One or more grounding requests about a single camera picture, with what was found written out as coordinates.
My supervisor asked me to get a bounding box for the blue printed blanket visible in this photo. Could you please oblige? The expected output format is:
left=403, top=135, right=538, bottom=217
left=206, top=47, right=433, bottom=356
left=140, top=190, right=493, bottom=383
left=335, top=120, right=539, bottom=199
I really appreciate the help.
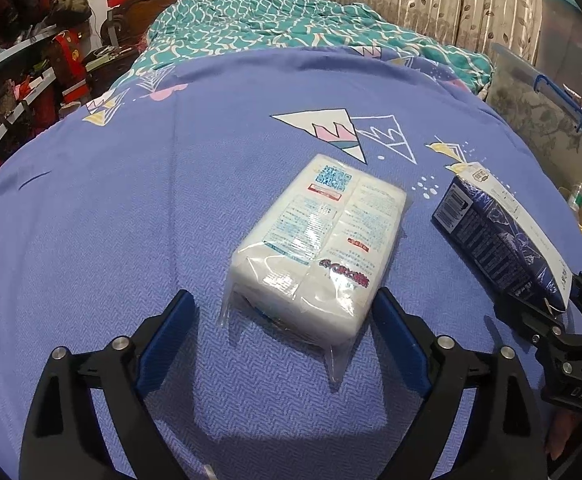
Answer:
left=0, top=45, right=582, bottom=480

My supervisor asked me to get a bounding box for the white tissue pack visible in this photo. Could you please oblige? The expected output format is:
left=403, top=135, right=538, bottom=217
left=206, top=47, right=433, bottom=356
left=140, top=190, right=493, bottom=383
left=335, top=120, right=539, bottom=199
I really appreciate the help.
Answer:
left=218, top=154, right=414, bottom=391

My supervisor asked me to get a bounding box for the dark blue carton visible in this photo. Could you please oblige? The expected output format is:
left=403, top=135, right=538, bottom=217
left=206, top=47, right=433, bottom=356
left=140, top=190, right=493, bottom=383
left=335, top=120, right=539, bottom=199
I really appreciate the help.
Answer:
left=431, top=162, right=574, bottom=316

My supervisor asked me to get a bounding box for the red bag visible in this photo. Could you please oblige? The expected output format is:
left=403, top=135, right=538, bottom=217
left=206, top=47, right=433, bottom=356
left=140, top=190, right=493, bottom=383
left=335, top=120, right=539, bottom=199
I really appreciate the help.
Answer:
left=53, top=30, right=92, bottom=111

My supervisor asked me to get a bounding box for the clear bin with blue latch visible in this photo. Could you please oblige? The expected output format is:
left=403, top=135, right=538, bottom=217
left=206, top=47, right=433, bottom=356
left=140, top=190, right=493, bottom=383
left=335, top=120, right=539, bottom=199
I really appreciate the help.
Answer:
left=486, top=42, right=582, bottom=196

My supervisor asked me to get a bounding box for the teal patterned quilt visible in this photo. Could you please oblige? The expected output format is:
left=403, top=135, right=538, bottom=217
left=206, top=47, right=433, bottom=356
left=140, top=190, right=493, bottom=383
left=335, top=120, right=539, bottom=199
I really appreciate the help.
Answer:
left=116, top=0, right=494, bottom=111

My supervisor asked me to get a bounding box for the camouflage bag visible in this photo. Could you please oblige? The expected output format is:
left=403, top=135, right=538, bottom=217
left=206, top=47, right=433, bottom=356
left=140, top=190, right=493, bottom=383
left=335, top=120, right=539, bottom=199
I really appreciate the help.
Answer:
left=46, top=0, right=92, bottom=26

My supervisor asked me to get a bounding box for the metal shelf rack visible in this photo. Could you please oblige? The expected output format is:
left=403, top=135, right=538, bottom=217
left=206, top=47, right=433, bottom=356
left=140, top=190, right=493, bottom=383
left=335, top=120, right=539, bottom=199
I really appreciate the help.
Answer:
left=0, top=25, right=59, bottom=186

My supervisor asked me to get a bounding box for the person's right hand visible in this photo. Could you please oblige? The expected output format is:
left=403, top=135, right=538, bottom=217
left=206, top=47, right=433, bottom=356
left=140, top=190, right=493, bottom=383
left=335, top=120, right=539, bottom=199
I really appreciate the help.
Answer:
left=545, top=407, right=579, bottom=463

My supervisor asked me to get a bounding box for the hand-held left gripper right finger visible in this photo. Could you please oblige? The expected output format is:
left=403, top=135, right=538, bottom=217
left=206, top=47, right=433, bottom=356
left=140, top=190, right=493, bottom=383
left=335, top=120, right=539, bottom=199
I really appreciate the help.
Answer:
left=371, top=287, right=547, bottom=480

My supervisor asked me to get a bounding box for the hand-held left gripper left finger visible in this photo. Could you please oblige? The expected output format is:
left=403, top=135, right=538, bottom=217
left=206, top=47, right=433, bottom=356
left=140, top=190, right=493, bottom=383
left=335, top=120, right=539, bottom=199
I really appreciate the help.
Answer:
left=21, top=289, right=197, bottom=480

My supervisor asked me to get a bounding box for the clear bin with teal lid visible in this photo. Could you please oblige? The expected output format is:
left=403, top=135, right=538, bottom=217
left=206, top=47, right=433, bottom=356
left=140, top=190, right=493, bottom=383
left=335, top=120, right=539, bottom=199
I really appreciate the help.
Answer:
left=536, top=0, right=582, bottom=71

